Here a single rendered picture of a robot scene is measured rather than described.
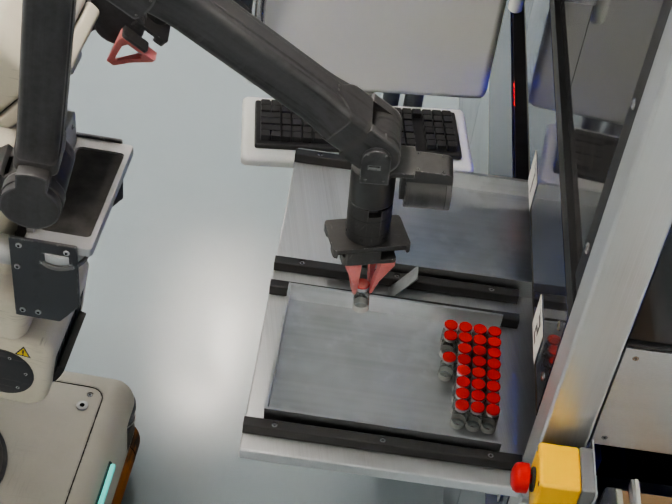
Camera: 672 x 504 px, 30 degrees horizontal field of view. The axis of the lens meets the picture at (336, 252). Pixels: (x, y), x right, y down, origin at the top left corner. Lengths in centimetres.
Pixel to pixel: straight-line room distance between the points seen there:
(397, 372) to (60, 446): 88
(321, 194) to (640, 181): 90
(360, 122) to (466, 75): 112
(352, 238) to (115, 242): 182
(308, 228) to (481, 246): 30
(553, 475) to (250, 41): 67
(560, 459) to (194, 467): 136
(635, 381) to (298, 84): 57
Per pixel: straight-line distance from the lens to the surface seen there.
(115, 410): 262
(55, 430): 259
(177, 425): 295
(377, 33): 249
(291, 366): 190
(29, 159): 158
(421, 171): 153
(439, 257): 211
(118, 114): 380
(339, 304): 199
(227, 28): 139
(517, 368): 196
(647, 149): 138
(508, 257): 214
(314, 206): 217
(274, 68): 142
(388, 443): 180
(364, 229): 158
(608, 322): 155
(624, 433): 170
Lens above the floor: 229
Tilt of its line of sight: 43 degrees down
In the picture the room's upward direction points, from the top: 8 degrees clockwise
